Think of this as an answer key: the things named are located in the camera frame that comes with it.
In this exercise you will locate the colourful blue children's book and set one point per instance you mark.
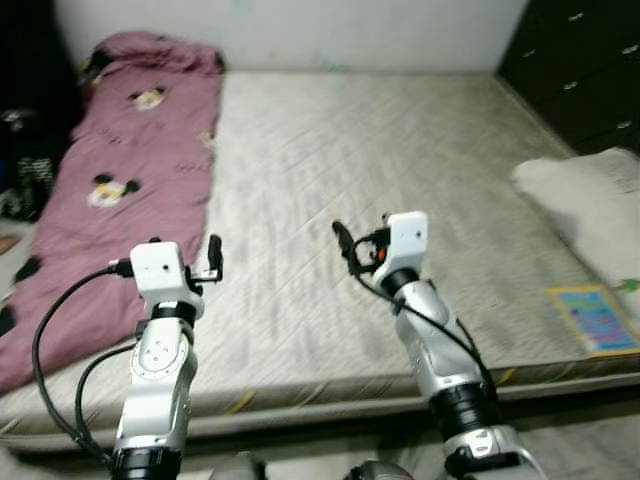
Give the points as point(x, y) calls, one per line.
point(595, 320)

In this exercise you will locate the white pillow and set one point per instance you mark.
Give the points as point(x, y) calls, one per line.
point(590, 205)

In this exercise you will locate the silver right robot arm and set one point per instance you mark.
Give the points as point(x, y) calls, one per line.
point(450, 360)

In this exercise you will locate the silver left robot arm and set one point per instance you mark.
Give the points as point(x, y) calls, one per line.
point(160, 390)

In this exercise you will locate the white quilted mattress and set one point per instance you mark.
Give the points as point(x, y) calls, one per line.
point(380, 180)

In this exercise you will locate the pink cartoon print blanket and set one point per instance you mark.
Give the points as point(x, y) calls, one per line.
point(130, 150)

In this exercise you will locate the grey left robot leg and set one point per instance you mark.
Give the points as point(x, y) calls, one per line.
point(238, 468)

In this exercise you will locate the grey robot leg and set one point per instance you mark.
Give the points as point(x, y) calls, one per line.
point(238, 468)
point(378, 471)

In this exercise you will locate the grey right robot leg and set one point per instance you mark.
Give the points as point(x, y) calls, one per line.
point(378, 471)

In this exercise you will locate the black clothes heap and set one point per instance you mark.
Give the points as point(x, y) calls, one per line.
point(30, 120)

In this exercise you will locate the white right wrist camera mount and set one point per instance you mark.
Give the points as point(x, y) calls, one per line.
point(408, 240)

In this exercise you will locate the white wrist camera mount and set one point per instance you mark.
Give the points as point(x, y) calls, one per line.
point(160, 272)
point(408, 240)

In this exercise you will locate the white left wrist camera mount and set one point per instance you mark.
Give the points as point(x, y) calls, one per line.
point(160, 272)

